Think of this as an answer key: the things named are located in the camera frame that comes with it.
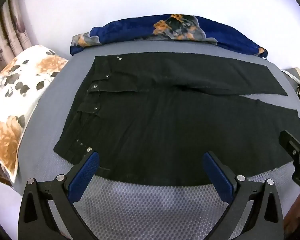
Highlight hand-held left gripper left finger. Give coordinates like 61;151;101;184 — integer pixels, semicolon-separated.
19;149;100;240

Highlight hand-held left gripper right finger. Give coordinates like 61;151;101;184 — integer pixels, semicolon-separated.
202;151;284;240

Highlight black pants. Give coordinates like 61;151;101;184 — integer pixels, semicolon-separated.
54;52;300;187

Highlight grey mesh bed mattress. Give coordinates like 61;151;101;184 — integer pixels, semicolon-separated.
12;41;300;240

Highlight white floral pillow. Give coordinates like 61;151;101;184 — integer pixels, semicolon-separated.
0;44;70;183

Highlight blue floral blanket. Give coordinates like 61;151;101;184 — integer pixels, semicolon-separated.
70;14;268;60

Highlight beige floral curtain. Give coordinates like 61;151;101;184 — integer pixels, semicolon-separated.
0;0;33;67

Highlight white cloth strap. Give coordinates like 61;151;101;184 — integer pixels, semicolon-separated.
281;66;300;83

